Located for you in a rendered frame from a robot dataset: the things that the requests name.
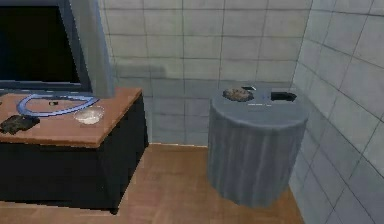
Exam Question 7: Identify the brown round lumpy object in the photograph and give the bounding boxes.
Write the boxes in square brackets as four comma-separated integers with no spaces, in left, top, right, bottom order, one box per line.
[222,87,255,103]

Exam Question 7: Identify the grey round draped table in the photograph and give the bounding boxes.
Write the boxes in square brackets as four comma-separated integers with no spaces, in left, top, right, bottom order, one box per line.
[207,83,310,209]

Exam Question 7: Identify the black rectangular box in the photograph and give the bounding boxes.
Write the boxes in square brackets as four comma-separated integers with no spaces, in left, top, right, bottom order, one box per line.
[270,91,298,103]

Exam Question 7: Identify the black cabinet with wooden top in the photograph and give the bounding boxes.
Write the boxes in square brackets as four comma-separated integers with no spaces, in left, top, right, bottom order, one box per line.
[0,87,150,211]

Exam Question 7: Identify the clear glass bowl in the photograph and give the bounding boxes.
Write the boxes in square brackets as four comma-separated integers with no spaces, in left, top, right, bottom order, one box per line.
[73,105,105,126]

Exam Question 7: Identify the grey television set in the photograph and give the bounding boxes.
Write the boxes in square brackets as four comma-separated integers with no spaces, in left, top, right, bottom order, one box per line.
[0,0,116,118]

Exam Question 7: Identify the dark grey lumpy object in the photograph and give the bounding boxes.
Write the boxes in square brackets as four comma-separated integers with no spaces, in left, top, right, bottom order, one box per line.
[0,114,41,136]

